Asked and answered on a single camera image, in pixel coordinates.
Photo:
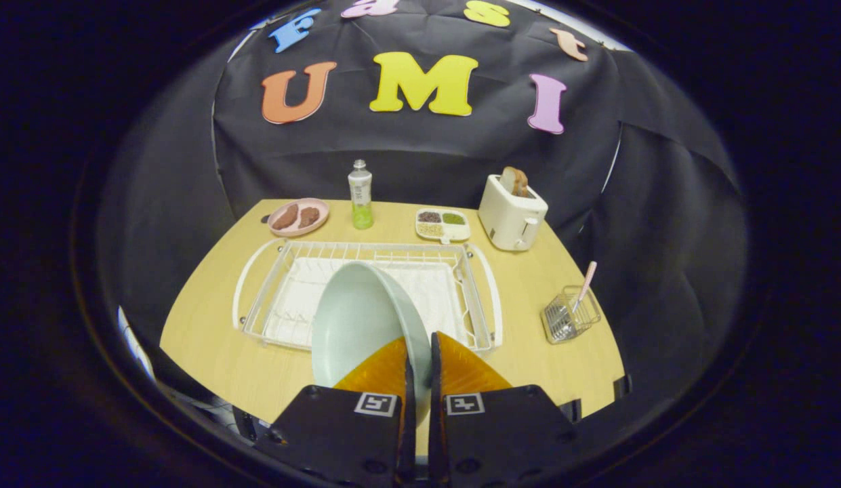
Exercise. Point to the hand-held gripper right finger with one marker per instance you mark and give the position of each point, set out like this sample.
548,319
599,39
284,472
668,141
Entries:
435,434

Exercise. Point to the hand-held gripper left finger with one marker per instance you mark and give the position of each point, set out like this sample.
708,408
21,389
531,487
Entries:
409,434

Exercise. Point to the pale green plate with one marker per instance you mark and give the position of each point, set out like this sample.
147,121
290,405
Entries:
359,318

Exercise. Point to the pink plate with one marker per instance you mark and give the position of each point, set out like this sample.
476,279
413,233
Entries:
322,207

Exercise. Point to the white drain tray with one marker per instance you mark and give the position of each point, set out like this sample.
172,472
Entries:
434,291

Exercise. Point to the divided tray with beans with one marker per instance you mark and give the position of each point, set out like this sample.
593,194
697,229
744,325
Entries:
444,230

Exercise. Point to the cream toaster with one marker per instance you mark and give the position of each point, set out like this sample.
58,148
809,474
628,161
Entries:
508,217

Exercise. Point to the brown meat piece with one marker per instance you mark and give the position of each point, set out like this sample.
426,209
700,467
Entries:
285,217
309,217

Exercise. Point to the clear bottle with green liquid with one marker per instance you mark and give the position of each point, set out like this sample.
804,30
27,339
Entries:
360,196

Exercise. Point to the toasted bread slice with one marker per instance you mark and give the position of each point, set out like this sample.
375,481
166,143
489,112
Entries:
514,181

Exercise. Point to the black backdrop cloth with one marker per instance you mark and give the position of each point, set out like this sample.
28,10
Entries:
427,156

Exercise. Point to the black table edge bracket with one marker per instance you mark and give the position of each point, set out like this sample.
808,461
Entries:
621,386
570,410

